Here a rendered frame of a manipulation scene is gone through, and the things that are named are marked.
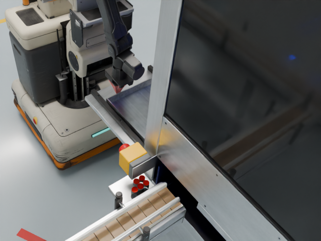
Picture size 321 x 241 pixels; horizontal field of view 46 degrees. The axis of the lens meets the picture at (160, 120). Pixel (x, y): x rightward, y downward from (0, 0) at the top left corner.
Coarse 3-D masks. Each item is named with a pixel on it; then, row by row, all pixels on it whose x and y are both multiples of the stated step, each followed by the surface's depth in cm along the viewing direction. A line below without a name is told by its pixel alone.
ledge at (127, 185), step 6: (144, 174) 130; (120, 180) 128; (126, 180) 128; (132, 180) 128; (108, 186) 126; (114, 186) 126; (120, 186) 126; (126, 186) 126; (150, 186) 127; (114, 192) 124; (126, 192) 125; (126, 198) 123
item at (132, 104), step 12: (144, 84) 157; (120, 96) 152; (132, 96) 154; (144, 96) 155; (120, 108) 149; (132, 108) 150; (144, 108) 151; (132, 120) 146; (144, 120) 146; (144, 132) 142
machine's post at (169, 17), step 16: (176, 0) 80; (160, 16) 87; (176, 16) 82; (160, 32) 89; (176, 32) 85; (160, 48) 92; (160, 64) 95; (160, 80) 98; (160, 96) 102; (160, 112) 105; (160, 128) 110; (144, 144) 122
